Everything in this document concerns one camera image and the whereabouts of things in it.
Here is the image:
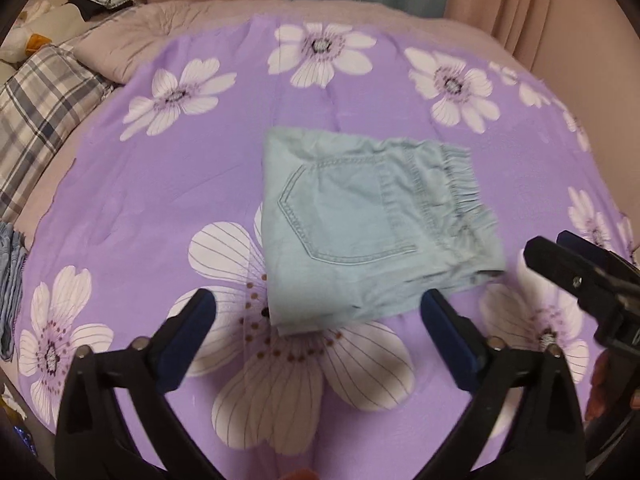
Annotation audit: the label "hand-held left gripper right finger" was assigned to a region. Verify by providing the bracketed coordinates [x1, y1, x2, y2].
[420, 289, 588, 480]

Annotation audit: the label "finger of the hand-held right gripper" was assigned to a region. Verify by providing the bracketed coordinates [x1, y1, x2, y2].
[522, 236, 618, 321]
[556, 230, 640, 281]

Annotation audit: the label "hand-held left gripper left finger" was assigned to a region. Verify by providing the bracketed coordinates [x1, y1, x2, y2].
[54, 287, 218, 480]

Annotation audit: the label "light blue pants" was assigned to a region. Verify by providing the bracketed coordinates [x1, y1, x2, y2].
[261, 127, 507, 337]

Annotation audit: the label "person's right hand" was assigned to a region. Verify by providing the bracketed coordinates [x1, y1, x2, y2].
[585, 347, 640, 423]

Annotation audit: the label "purple floral bedsheet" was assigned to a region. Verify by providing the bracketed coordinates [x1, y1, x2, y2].
[20, 14, 640, 480]

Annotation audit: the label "blue striped cloth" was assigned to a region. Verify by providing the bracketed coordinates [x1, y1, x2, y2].
[0, 220, 29, 361]

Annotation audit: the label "plaid pillow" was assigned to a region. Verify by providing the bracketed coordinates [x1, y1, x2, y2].
[0, 44, 118, 221]

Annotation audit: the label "white plush goose toy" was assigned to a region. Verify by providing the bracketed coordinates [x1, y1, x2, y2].
[0, 0, 76, 67]

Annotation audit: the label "dark striped pillow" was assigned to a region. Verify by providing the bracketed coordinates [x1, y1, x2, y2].
[66, 0, 140, 22]

